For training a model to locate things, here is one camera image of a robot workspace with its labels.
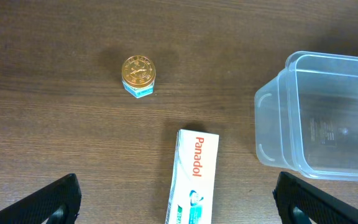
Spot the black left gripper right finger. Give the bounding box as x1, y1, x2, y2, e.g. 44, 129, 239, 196
273, 172, 358, 224

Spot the clear plastic container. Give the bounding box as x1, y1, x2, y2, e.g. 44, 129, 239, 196
254, 51, 358, 182

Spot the white Panadol box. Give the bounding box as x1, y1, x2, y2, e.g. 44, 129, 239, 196
165, 129, 219, 224

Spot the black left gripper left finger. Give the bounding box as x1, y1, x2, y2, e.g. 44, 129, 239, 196
0, 174, 81, 224

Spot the gold-lid balm jar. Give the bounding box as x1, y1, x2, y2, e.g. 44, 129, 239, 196
121, 55, 156, 98

